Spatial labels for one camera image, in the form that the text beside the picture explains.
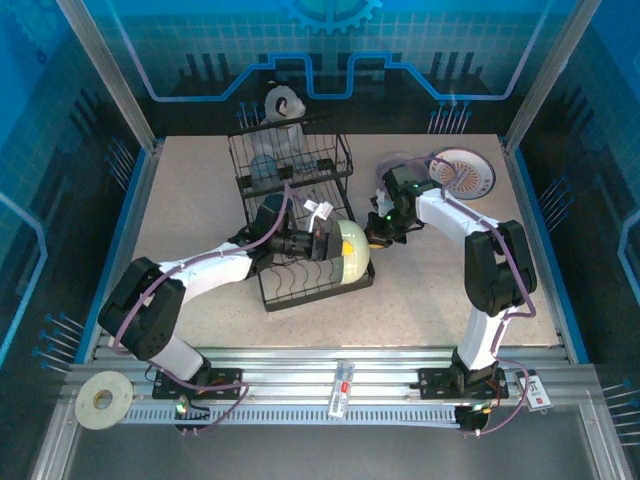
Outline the pale green bowl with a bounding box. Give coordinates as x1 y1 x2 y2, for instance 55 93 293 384
324 218 372 287

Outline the black wire dish rack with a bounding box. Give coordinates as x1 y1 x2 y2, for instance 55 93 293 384
227 113 376 314

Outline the white plate orange sunburst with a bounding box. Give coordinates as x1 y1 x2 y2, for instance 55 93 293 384
430 146 497 201

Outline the tall clear plastic cup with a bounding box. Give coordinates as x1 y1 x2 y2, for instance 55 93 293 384
248 153 281 190

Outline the clear label tag red mark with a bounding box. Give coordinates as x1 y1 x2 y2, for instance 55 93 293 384
327 360 357 420

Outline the grey plush dog toy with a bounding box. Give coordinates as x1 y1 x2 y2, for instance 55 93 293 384
249 85 314 171

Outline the black controller board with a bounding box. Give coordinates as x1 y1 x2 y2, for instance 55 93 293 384
455 403 494 437
172 394 211 437

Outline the white number card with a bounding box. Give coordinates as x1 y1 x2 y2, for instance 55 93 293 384
517 370 554 414

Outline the white tape roll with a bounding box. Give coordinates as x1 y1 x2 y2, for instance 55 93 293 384
74 370 135 431

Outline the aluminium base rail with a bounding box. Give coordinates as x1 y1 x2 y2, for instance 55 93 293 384
64 347 601 427

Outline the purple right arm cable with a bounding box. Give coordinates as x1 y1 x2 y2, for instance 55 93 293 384
374 155 537 437

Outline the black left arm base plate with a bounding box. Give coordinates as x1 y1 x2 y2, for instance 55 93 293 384
152 367 245 401

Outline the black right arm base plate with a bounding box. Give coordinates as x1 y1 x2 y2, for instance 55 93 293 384
417 367 510 401

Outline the grey slotted cable duct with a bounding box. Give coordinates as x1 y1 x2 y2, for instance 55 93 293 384
122 405 461 427

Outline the aluminium enclosure post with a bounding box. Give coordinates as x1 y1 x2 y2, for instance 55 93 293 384
502 0 604 151
53 0 157 154

